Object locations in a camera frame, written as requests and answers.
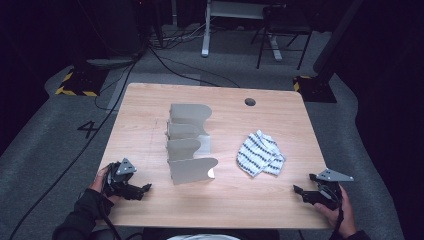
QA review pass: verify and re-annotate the white striped cloth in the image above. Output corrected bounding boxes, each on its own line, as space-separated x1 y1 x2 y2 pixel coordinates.
236 129 287 178

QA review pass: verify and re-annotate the yellow black striped base plate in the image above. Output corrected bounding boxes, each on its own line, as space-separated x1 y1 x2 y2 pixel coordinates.
292 75 338 104
54 68 110 98

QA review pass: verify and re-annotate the hand-held gripper cable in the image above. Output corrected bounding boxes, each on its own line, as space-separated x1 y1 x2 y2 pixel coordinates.
329 199 346 240
98 198 145 240

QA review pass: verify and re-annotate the person's white clothing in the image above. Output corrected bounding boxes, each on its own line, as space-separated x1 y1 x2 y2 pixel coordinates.
166 233 242 240

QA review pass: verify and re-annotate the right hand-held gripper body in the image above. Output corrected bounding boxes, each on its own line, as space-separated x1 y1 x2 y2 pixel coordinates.
302 168 355 212

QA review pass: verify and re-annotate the grey metal expandable rack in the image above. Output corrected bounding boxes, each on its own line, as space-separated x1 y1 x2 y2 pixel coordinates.
165 103 220 186

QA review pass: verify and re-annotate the long black floor cable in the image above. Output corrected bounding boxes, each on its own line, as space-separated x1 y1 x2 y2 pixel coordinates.
7 43 152 240

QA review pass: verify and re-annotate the left hand-held gripper cable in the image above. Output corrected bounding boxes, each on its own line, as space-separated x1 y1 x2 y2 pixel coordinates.
98 198 145 240

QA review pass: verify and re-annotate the black chair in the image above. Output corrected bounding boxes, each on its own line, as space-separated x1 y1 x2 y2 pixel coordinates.
250 3 315 71

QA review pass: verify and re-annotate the right hand-held gripper cable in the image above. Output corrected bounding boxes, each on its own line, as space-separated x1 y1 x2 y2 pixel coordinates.
329 199 346 240

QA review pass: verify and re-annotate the black slanted pole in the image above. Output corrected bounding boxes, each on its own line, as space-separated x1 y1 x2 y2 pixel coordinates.
312 0 365 78

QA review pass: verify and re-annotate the white desk frame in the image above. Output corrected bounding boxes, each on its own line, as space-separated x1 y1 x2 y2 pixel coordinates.
200 0 288 62

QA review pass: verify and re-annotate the thin black floor cable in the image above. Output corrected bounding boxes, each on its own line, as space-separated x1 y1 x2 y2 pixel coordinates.
148 46 242 89

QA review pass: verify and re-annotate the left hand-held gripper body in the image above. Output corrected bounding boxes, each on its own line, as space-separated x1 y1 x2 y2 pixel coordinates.
102 157 145 201

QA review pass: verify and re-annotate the bundle of floor cables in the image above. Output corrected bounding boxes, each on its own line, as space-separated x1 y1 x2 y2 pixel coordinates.
149 22 208 52

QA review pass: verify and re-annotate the person's left hand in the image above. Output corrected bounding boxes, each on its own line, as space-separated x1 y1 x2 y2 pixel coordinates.
89 165 123 205

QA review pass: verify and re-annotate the dark cabinet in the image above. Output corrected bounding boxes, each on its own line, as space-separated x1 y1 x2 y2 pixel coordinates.
75 0 145 60

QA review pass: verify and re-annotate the person's right hand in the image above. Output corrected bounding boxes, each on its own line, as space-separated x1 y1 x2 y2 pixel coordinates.
313 184 358 240

